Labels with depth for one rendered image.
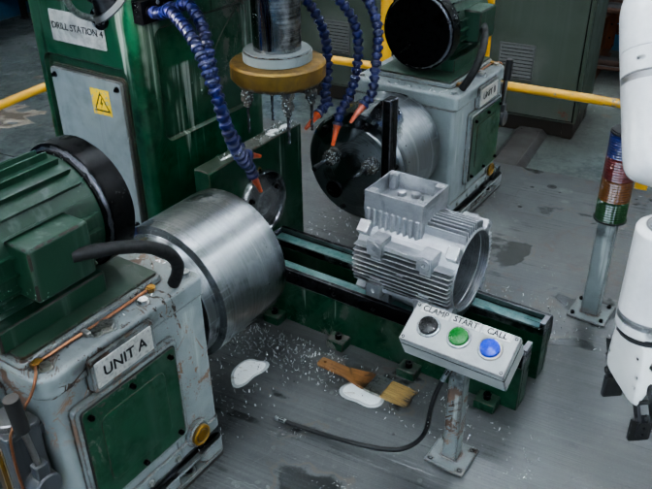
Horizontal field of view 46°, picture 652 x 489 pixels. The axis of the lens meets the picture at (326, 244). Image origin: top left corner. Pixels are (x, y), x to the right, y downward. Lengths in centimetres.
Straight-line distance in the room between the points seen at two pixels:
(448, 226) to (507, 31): 325
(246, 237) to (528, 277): 77
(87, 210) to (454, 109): 101
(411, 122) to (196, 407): 81
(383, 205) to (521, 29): 323
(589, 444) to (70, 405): 86
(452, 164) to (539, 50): 272
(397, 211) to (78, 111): 68
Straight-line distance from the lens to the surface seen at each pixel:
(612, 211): 157
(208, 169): 148
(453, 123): 181
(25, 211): 99
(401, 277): 137
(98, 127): 159
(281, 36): 140
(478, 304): 149
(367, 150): 167
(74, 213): 102
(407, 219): 136
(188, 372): 120
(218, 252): 123
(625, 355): 115
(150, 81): 148
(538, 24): 450
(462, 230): 135
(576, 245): 196
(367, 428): 138
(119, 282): 111
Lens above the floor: 177
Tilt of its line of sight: 31 degrees down
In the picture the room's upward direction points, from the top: 1 degrees counter-clockwise
